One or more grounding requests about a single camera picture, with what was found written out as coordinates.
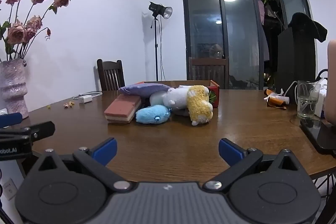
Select red cardboard box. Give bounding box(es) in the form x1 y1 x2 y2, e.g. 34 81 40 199
135 80 220 108

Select black coat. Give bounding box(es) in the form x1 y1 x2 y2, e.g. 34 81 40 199
287 12 328 43

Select bunch of dried pink roses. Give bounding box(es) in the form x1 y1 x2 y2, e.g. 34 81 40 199
0 0 71 62

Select fallen dried petals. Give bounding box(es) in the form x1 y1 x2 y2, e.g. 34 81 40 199
47 101 75 110

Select white charger with cable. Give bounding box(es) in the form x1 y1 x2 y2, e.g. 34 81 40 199
73 92 103 104

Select yellow plush toy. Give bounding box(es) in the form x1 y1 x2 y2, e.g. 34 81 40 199
186 85 214 126

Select dark wooden slatted chair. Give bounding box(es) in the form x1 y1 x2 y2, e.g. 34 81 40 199
189 57 229 90
97 59 126 91

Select pink layered sponge block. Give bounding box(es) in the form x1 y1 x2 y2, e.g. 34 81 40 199
104 94 142 124

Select hanging clothes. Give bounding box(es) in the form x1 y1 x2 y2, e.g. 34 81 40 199
257 0 284 62

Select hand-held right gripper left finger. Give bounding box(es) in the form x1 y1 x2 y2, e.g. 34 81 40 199
37 138 132 193

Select white wall socket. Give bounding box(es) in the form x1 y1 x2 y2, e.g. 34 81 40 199
2 178 18 201

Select clear glass cup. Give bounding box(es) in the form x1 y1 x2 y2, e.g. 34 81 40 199
297 80 322 119

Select black framed sliding glass door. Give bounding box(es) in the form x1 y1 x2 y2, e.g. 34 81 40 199
181 0 318 90

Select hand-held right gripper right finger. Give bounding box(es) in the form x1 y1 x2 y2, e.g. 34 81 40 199
203 138 302 191

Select white cable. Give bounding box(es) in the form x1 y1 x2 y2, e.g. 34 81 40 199
283 80 299 99

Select studio light on stand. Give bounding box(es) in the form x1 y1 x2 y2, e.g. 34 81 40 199
148 1 173 81

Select pale pink object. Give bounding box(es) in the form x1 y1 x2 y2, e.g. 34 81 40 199
324 40 336 126

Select black metal frame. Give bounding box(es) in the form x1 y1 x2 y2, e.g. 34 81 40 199
312 172 336 198

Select white plastic container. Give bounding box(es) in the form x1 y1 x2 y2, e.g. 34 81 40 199
314 77 328 118

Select black phone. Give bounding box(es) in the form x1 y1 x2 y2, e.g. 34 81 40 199
299 118 336 155

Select blue plush toy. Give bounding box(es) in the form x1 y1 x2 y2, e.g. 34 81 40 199
135 105 172 125

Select white plush toy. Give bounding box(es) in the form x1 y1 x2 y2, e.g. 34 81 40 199
163 87 193 117

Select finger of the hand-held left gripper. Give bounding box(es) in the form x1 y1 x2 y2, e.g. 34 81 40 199
24 121 55 146
0 112 23 128

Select purple knit cloth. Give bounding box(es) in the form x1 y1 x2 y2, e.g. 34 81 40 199
118 84 171 96

